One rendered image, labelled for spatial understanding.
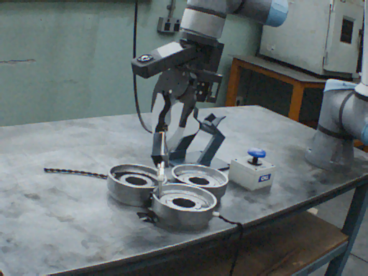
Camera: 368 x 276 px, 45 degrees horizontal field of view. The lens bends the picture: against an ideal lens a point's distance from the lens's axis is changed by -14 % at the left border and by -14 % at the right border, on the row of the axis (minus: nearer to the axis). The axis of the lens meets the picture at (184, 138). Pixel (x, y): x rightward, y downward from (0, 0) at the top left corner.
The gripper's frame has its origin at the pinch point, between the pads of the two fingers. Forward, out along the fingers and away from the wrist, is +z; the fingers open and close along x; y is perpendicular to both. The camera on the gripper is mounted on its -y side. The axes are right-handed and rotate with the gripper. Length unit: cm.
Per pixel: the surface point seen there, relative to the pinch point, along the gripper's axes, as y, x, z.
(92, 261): -22.8, -16.9, 12.8
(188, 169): 8.9, 0.1, 5.4
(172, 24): 127, 154, -20
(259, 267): 37.0, -6.9, 30.0
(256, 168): 20.4, -7.1, 2.5
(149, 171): 0.6, 1.4, 6.4
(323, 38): 200, 96, -42
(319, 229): 71, -3, 26
